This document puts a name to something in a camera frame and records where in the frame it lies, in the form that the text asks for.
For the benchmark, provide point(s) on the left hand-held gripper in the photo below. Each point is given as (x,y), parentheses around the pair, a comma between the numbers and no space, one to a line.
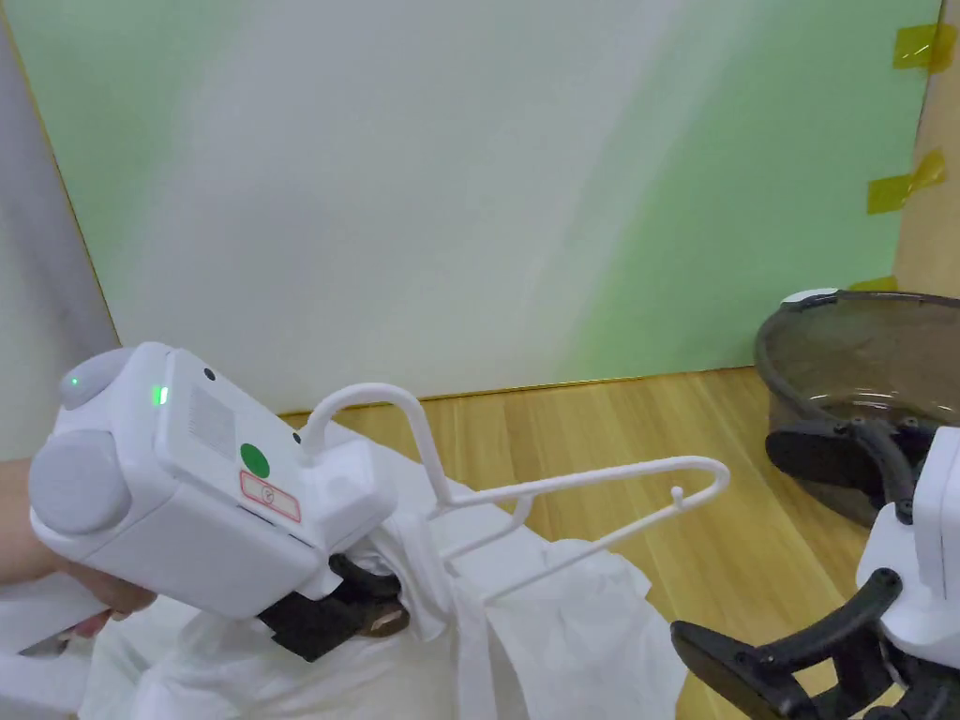
(187,495)

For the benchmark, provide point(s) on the white plastic clothes hanger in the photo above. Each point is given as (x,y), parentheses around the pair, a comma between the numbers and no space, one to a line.
(525,491)

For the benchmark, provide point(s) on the white garment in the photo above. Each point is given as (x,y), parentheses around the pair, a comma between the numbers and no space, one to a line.
(570,645)

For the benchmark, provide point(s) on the person's left hand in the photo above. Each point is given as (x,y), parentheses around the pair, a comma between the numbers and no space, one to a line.
(112,596)

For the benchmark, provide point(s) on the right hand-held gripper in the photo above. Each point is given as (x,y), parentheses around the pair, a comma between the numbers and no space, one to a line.
(934,555)

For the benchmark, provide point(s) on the dark translucent plastic basin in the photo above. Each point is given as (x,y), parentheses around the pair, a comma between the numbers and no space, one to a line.
(862,352)

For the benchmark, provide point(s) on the yellow tape strip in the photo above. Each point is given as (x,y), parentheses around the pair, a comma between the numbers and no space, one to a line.
(874,284)
(924,46)
(904,186)

